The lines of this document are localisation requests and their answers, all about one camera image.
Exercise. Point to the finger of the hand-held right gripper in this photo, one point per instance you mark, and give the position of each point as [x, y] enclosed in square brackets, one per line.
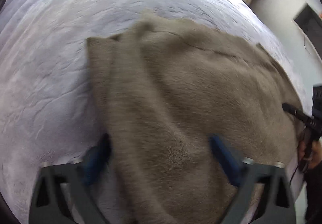
[300, 115]

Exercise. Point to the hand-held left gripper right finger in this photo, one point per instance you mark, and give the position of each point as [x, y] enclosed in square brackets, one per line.
[227, 163]

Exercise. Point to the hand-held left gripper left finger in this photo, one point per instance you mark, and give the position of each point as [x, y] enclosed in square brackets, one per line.
[96, 161]

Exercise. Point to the brown knit sweater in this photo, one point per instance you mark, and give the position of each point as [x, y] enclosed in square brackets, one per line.
[181, 93]

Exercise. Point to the person's right hand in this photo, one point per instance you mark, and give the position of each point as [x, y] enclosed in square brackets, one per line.
[317, 153]

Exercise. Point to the person's dark trouser leg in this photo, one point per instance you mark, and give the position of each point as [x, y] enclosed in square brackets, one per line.
[314, 203]

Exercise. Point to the white textured bed cover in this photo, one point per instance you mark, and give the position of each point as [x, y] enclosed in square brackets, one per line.
[55, 63]

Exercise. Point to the dark framed wall screen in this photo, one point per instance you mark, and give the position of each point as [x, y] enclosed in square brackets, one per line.
[310, 24]

